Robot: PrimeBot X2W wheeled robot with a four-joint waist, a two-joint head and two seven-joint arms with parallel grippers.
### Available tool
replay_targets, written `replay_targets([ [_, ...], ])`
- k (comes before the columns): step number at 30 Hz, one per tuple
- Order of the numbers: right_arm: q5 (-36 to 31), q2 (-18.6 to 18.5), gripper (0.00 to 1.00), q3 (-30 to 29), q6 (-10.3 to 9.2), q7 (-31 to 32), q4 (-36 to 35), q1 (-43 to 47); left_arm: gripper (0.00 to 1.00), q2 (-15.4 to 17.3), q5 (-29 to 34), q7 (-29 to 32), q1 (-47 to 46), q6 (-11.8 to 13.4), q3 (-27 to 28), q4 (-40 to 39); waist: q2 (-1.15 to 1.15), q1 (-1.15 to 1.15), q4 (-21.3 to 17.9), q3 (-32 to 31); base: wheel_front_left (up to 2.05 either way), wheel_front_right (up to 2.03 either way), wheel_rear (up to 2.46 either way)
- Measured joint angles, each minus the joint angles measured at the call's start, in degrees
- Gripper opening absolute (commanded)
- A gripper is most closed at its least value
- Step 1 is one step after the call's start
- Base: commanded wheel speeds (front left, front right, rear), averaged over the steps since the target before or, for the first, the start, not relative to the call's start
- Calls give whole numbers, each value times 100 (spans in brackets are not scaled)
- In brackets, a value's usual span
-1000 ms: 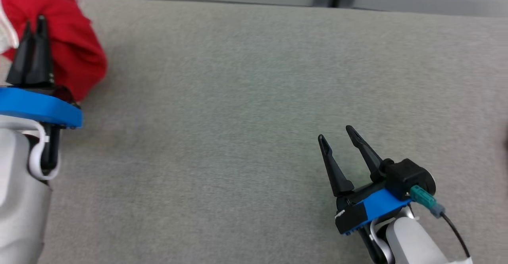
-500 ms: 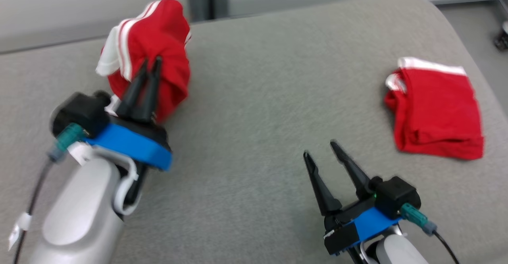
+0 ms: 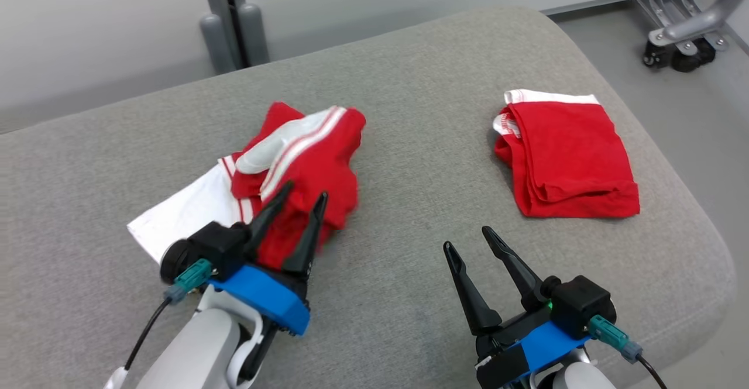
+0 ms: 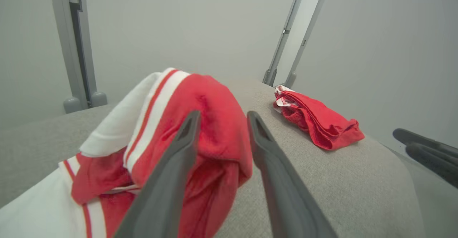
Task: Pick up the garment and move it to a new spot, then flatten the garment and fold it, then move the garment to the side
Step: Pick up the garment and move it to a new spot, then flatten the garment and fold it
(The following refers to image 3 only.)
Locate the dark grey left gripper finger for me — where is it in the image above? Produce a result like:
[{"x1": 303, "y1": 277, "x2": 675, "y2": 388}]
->
[
  {"x1": 282, "y1": 192, "x2": 328, "y2": 278},
  {"x1": 243, "y1": 181, "x2": 294, "y2": 259}
]

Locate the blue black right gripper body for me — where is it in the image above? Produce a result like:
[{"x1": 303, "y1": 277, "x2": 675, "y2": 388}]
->
[{"x1": 475, "y1": 307, "x2": 592, "y2": 389}]

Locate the grey metal stand with castors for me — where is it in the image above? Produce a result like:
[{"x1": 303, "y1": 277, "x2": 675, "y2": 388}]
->
[{"x1": 635, "y1": 0, "x2": 749, "y2": 74}]

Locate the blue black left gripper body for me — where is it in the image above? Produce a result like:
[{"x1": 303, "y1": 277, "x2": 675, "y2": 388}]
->
[{"x1": 208, "y1": 263, "x2": 312, "y2": 338}]

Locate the grey aluminium wall post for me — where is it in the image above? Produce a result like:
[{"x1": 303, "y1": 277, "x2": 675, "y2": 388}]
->
[{"x1": 199, "y1": 0, "x2": 271, "y2": 75}]

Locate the red shirt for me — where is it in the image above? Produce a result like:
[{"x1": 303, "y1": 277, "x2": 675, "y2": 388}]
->
[{"x1": 493, "y1": 89, "x2": 641, "y2": 220}]

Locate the grey fabric sofa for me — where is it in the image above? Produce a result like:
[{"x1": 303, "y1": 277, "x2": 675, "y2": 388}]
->
[{"x1": 0, "y1": 6, "x2": 738, "y2": 389}]

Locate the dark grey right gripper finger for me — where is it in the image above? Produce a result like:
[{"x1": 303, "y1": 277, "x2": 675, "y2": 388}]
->
[
  {"x1": 482, "y1": 226, "x2": 548, "y2": 312},
  {"x1": 443, "y1": 241, "x2": 503, "y2": 336}
]

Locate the red garment with white stripes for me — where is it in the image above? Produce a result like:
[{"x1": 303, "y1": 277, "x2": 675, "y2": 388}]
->
[{"x1": 127, "y1": 101, "x2": 367, "y2": 271}]

